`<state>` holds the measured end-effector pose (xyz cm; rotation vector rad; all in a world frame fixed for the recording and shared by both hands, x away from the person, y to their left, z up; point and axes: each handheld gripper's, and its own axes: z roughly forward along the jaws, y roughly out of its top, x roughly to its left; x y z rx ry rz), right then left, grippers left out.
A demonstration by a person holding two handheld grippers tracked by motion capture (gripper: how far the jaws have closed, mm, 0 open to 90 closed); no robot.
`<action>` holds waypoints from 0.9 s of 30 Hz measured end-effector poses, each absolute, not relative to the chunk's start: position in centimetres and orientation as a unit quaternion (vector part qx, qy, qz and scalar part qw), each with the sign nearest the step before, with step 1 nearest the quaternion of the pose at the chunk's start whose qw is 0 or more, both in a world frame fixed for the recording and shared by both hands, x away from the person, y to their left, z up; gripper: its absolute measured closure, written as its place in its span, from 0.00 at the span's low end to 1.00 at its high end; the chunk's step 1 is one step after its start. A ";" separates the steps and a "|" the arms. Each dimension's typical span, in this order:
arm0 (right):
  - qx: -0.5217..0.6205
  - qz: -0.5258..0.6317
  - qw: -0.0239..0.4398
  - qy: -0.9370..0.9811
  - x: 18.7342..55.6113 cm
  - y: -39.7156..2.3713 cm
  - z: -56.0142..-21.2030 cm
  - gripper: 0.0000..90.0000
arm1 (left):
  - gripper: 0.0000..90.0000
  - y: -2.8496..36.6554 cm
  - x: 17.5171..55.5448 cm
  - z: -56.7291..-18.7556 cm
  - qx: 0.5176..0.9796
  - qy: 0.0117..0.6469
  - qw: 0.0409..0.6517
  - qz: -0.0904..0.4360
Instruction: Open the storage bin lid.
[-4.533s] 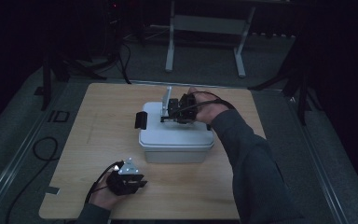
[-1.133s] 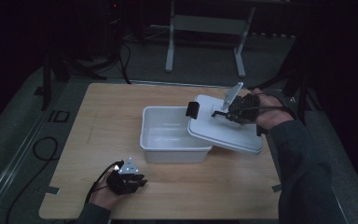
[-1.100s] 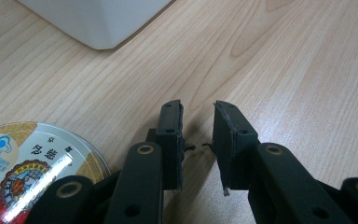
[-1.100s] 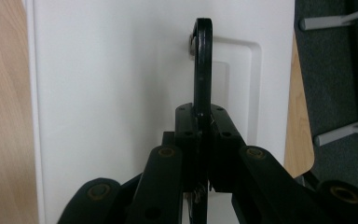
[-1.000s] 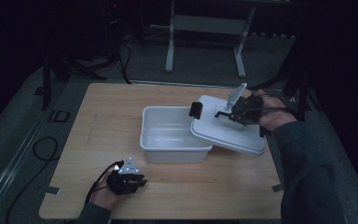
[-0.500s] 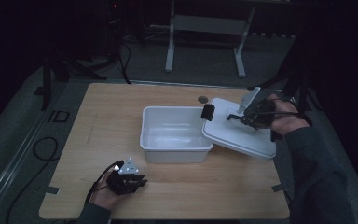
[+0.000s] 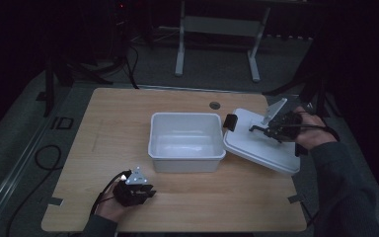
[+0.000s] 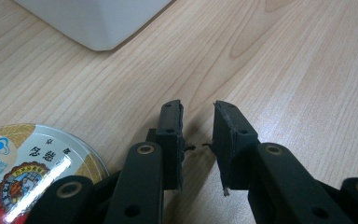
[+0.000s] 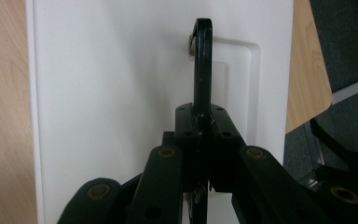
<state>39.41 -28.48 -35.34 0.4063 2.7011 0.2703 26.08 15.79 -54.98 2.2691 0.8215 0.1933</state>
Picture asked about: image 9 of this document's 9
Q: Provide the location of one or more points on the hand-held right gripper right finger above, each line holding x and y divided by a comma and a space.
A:
225, 149

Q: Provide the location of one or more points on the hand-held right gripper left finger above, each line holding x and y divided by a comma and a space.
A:
188, 146

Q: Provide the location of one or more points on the black metal stand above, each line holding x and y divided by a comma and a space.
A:
327, 141

